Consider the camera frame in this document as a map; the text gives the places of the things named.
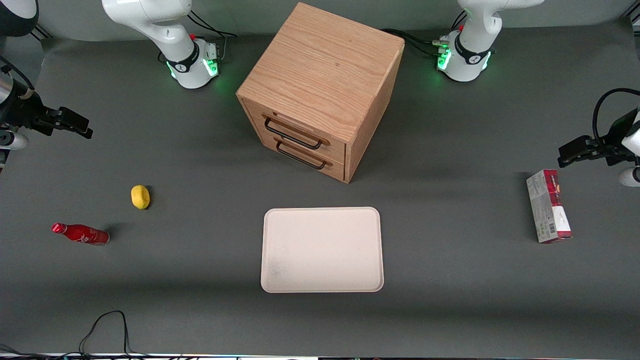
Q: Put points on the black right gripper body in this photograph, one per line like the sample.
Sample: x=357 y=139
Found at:
x=26 y=113

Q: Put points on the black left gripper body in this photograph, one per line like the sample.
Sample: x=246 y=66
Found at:
x=610 y=145

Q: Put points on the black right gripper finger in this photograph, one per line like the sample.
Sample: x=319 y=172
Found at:
x=75 y=129
x=72 y=118

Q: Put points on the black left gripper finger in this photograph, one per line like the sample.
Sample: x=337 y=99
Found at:
x=577 y=146
x=580 y=158

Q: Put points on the red coke bottle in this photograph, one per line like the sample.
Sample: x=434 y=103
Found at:
x=82 y=234

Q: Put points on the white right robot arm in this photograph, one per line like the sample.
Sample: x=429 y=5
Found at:
x=186 y=56

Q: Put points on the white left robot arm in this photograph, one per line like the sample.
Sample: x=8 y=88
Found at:
x=470 y=52

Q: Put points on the beige rectangular plastic tray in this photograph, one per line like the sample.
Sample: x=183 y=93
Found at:
x=322 y=250

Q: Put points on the grey and red carton box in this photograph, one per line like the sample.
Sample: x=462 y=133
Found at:
x=548 y=207

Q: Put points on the yellow lemon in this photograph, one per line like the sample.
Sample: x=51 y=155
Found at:
x=140 y=197

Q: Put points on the dark grey table mat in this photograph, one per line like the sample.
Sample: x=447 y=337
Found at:
x=450 y=310

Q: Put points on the wooden drawer front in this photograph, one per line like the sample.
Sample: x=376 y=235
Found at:
x=336 y=169
x=330 y=146

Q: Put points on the wooden two-drawer cabinet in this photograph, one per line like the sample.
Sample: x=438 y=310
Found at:
x=325 y=70

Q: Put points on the black frame rail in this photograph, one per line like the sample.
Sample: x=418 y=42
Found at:
x=41 y=34

